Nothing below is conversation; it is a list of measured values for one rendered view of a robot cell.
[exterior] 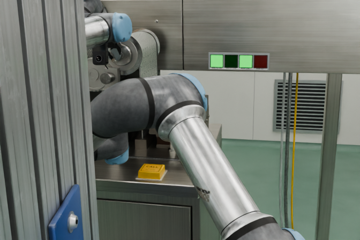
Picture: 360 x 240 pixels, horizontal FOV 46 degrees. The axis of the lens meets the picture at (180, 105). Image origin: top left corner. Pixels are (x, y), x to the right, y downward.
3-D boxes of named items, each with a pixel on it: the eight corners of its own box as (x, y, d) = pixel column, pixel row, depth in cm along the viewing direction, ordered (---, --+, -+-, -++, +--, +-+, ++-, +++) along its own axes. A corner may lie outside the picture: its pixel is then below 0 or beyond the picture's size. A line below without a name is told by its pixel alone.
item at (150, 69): (141, 117, 157) (139, 67, 152) (156, 102, 179) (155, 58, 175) (142, 117, 157) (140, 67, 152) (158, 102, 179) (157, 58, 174)
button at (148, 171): (137, 178, 132) (137, 171, 132) (144, 170, 139) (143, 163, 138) (159, 180, 131) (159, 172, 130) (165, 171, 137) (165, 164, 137)
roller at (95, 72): (77, 90, 158) (75, 58, 155) (103, 77, 182) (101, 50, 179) (108, 91, 156) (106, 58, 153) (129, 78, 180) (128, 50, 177)
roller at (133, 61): (106, 69, 153) (106, 37, 150) (128, 59, 178) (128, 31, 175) (137, 72, 151) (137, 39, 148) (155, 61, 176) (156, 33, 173)
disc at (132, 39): (102, 73, 154) (102, 32, 151) (103, 73, 155) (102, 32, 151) (141, 76, 152) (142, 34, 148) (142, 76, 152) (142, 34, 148)
